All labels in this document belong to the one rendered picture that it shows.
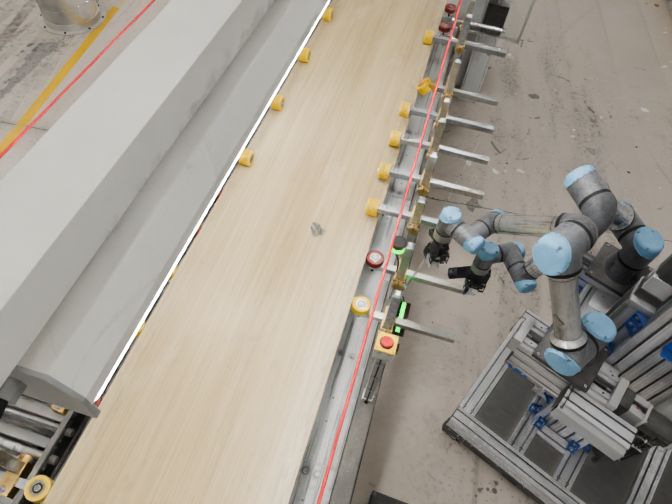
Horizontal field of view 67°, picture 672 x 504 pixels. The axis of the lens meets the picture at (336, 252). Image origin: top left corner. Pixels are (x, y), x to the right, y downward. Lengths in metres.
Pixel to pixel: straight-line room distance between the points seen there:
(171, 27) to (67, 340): 0.32
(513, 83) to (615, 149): 1.06
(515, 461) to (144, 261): 2.47
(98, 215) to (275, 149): 2.29
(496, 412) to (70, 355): 2.56
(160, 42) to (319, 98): 2.48
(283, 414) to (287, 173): 1.20
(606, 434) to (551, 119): 3.20
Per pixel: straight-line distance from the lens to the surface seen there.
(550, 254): 1.64
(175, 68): 0.54
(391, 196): 2.92
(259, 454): 1.92
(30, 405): 2.36
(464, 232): 1.92
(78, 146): 0.47
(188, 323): 2.14
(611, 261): 2.42
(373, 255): 2.30
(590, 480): 2.97
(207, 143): 0.58
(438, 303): 3.30
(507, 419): 2.88
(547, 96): 5.10
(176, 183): 0.54
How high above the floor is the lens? 2.77
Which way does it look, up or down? 55 degrees down
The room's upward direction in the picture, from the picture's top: 7 degrees clockwise
